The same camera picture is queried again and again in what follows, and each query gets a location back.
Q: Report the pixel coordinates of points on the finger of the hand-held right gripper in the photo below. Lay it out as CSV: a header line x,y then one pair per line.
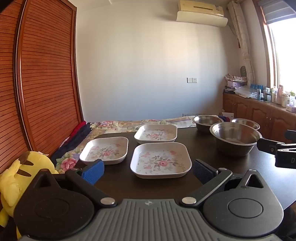
x,y
291,134
267,145

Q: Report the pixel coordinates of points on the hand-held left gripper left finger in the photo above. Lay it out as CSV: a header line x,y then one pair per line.
x,y
93,172

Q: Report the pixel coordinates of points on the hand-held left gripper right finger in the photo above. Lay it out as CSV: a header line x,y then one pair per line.
x,y
203,171

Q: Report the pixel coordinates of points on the floral white square plate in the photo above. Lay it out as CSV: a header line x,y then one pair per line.
x,y
156,134
104,150
160,160

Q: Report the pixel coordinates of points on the large steel bowl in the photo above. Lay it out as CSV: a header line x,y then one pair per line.
x,y
235,136

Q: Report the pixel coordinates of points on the wooden cabinet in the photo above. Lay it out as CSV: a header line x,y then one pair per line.
x,y
254,113

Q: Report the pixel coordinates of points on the row of toiletry bottles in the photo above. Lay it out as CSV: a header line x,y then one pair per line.
x,y
275,95

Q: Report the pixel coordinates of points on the floral bedspread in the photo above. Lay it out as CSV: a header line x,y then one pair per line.
x,y
111,126

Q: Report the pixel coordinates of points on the white paper box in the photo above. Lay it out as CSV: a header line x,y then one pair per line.
x,y
227,114

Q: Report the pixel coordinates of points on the clear plastic bag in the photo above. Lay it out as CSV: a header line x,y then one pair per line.
x,y
245,91

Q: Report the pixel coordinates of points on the dark books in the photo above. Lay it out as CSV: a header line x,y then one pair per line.
x,y
229,90

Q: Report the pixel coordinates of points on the lavender box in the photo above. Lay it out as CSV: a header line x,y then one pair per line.
x,y
235,83

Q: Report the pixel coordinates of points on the dark woven hand fan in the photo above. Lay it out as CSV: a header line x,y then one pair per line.
x,y
243,70

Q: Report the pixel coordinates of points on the yellow plush toy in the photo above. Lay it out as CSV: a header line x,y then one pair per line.
x,y
11,180

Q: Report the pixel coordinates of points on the wooden louvered wardrobe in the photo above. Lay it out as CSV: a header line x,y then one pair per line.
x,y
41,81

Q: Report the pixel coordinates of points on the patterned beige curtain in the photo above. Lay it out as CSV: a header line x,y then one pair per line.
x,y
241,34

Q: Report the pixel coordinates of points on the grey window blind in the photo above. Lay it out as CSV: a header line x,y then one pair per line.
x,y
277,11

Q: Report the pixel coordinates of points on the white air conditioner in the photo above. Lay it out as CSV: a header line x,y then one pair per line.
x,y
201,14

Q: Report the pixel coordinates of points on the white wall socket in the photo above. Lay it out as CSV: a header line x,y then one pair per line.
x,y
195,80

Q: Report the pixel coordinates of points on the white wall switch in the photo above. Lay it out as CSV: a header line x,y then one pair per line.
x,y
189,80

